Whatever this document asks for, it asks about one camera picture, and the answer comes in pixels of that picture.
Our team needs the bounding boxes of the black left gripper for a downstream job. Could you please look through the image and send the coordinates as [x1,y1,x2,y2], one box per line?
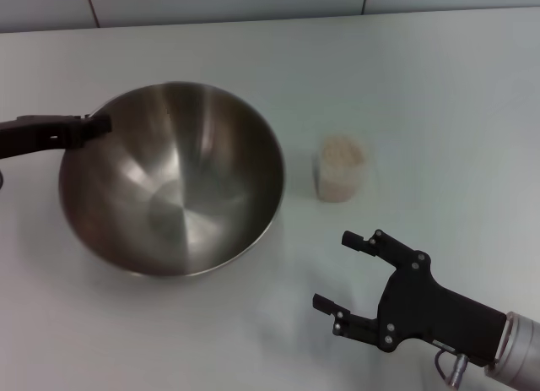
[0,113,113,160]

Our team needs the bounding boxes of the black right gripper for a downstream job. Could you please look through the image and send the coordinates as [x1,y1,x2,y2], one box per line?
[311,228,508,367]

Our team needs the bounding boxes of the clear plastic measuring cup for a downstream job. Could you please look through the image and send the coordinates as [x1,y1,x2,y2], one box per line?
[312,133,367,204]

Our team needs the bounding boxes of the stainless steel mixing bowl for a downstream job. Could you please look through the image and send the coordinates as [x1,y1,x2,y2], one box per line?
[57,81,287,278]

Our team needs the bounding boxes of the white rice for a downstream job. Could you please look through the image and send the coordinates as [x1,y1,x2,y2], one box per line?
[318,135,365,203]

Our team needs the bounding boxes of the right wrist cable connector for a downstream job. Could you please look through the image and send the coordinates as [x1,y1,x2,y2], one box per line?
[435,348,471,388]

